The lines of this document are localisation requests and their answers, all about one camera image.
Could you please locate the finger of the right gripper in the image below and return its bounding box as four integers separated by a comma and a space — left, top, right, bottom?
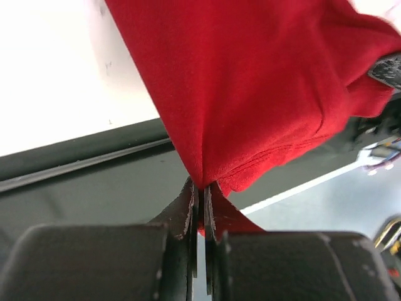
368, 53, 400, 90

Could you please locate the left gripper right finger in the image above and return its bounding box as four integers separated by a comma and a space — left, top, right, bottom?
203, 181, 266, 301

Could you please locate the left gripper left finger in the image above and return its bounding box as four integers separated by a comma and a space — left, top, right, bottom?
150, 179, 199, 300

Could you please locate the dark red t shirt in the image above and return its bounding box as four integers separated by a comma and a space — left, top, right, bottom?
105, 0, 401, 236

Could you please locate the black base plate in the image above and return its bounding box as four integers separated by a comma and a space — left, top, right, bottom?
1, 118, 383, 252

